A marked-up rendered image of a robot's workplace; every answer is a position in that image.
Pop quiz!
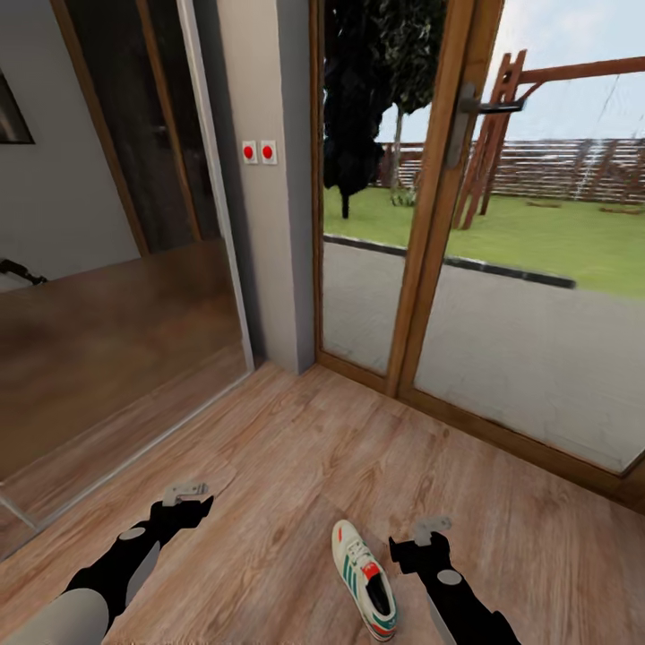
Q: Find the gym shoe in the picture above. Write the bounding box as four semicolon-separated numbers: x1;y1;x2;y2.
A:
332;519;398;642

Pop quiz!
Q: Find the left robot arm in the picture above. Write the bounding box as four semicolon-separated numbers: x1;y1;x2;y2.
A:
0;483;214;645

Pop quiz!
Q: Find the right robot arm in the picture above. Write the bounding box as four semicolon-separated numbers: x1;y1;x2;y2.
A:
389;515;520;645

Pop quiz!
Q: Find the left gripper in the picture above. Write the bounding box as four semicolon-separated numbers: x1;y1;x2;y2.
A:
150;495;214;537

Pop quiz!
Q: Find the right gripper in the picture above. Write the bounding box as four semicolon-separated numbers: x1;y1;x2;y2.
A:
389;533;451;575

